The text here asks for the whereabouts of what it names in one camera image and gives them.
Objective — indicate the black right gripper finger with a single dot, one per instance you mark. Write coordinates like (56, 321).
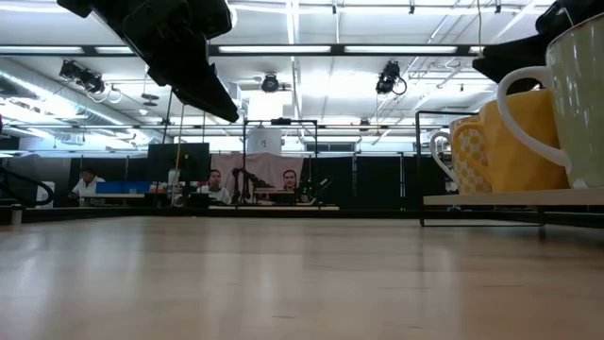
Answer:
(514, 54)

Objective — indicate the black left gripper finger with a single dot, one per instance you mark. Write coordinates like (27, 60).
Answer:
(207, 94)

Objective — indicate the pale green mug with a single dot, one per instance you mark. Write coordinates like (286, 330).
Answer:
(580, 94)

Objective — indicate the yellow faceted mug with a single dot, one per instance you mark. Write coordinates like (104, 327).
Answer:
(519, 151)

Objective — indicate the yellow dotted orange rim mug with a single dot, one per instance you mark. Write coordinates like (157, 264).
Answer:
(467, 165)

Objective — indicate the black background robot arm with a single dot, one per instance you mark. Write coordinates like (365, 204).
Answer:
(250, 178)
(313, 186)

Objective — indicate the white cylindrical tank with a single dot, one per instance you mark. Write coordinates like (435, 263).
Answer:
(264, 141)

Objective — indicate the pink hanging cloth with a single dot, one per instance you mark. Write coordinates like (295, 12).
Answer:
(264, 163)

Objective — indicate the person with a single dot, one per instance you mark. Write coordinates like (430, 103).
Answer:
(216, 186)
(87, 186)
(290, 179)

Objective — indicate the blue partition panel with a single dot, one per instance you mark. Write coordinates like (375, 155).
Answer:
(122, 187)

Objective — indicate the black overhead rig beam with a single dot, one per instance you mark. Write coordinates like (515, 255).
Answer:
(337, 49)

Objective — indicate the small white cylinder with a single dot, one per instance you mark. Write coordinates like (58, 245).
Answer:
(17, 216)

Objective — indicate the black ceiling camera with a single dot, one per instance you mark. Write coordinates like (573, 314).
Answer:
(389, 75)
(271, 82)
(80, 75)

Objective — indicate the black background frame stand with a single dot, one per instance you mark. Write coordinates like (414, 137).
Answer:
(280, 121)

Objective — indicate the silver air duct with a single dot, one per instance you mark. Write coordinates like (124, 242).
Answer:
(28, 99)

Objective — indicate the black aluminium table frame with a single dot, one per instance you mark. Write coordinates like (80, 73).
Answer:
(94, 213)

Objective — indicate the black partition wall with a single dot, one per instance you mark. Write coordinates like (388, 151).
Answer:
(377, 181)

